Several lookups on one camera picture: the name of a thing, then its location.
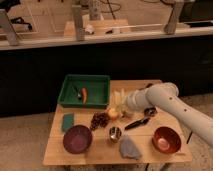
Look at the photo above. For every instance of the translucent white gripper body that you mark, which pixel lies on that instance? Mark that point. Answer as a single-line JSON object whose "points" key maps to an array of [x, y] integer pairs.
{"points": [[128, 106]]}

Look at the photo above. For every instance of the yellow banana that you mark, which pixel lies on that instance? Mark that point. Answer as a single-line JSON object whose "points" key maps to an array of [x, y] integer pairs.
{"points": [[119, 97]]}

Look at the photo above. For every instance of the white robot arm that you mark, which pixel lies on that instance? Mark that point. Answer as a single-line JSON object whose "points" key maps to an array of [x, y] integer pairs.
{"points": [[165, 97]]}

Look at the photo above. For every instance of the small metal cup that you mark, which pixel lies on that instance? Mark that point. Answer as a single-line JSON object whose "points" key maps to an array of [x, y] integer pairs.
{"points": [[115, 134]]}

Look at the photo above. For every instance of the dark round object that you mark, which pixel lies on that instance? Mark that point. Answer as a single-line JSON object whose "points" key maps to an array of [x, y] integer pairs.
{"points": [[150, 112]]}

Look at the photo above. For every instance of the black rectangular block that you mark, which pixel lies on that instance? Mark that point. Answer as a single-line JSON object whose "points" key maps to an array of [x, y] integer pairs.
{"points": [[148, 85]]}

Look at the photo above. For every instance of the yellow orange fruit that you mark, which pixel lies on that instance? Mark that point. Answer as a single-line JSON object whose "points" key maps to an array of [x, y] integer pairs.
{"points": [[113, 114]]}

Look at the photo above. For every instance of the bunch of dark grapes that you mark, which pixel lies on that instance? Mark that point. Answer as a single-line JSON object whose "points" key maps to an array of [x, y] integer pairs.
{"points": [[99, 120]]}

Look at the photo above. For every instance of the green plastic tray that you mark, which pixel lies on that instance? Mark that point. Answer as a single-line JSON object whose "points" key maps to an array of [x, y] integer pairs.
{"points": [[98, 91]]}

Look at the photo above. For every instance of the grey cloth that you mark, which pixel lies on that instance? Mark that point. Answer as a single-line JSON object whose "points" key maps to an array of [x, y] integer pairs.
{"points": [[128, 149]]}

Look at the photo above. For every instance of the orange bowl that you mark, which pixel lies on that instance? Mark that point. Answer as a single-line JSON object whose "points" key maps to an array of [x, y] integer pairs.
{"points": [[166, 140]]}

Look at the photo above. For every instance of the orange carrot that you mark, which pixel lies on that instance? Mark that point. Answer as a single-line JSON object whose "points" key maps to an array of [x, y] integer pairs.
{"points": [[84, 95]]}

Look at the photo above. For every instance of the dark green utensil in tray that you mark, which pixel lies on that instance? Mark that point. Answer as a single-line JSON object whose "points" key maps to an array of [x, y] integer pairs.
{"points": [[79, 95]]}

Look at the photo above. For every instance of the wooden table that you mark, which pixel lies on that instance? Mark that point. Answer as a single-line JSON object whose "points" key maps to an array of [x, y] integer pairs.
{"points": [[102, 150]]}

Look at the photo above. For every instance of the green sponge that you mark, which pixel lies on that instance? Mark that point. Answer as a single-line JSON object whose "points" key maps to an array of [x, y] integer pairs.
{"points": [[67, 122]]}

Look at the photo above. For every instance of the purple bowl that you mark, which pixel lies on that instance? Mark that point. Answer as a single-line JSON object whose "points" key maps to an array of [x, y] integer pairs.
{"points": [[77, 139]]}

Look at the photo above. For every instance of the black handled utensil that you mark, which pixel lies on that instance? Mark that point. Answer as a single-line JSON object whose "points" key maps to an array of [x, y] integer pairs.
{"points": [[137, 123]]}

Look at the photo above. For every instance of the right wooden post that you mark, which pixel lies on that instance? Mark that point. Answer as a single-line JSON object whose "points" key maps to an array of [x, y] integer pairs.
{"points": [[170, 27]]}

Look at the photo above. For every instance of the wooden post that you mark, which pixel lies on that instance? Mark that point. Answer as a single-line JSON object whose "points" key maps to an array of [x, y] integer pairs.
{"points": [[8, 28], [78, 22], [170, 27]]}

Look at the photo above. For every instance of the middle wooden post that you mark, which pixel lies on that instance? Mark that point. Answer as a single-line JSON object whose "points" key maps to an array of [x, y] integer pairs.
{"points": [[78, 22]]}

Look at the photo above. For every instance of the left wooden post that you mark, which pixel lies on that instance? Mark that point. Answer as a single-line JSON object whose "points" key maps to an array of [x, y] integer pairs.
{"points": [[8, 28]]}

